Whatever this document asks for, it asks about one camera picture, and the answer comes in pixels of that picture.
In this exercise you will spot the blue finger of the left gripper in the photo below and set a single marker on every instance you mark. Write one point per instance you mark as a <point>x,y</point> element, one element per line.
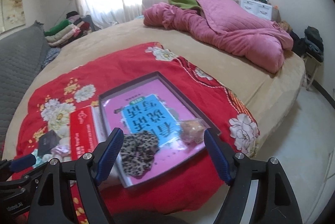
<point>20,164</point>

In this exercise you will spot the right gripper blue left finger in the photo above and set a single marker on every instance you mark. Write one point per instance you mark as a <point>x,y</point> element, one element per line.
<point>94,168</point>

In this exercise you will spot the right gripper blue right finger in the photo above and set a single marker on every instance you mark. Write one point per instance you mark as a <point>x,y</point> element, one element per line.
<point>275,201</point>

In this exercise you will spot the red tissue pack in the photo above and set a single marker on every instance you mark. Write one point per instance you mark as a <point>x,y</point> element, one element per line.
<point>86,131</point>

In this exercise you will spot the leopard print scrunchie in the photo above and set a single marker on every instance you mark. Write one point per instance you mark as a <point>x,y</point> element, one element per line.
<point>138,153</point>

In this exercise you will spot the bagged beige sponge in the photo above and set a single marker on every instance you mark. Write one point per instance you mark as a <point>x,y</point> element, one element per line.
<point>192,130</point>

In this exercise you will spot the mint green tissue packet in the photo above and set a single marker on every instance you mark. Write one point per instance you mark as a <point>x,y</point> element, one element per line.
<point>39,160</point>

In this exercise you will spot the dark grey small box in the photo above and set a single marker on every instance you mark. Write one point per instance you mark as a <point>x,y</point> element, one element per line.
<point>47,142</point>

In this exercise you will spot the red floral blanket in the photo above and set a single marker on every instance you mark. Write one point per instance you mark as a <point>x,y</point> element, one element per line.
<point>182,178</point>

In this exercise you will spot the dark shallow box tray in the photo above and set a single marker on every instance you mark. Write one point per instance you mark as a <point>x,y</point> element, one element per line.
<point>159,121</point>

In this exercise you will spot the pink and blue book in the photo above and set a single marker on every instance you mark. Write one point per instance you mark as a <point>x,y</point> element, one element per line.
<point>154,124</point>

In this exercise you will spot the dark trousers knee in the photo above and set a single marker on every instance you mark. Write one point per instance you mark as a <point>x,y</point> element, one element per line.
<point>142,217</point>

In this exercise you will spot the beige bed sheet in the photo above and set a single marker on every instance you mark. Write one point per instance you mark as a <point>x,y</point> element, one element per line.
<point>268,97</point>

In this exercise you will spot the grey quilted headboard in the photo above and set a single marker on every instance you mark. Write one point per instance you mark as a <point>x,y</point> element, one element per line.
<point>22,56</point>

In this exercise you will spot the stack of folded blankets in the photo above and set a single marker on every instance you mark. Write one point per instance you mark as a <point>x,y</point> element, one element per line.
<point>73,27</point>

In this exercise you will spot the pink quilted duvet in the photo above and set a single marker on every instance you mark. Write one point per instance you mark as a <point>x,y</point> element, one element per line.
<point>226,26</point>

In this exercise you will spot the dark clothes on chair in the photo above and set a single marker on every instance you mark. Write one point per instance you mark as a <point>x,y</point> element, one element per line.
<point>312,44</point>

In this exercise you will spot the white drawer cabinet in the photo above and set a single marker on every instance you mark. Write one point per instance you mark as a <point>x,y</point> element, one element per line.
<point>259,9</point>

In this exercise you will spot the green cloth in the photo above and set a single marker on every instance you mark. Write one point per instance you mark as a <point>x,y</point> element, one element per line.
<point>185,4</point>

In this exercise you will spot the wall painting panels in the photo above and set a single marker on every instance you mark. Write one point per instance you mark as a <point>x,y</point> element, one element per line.
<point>12,14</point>

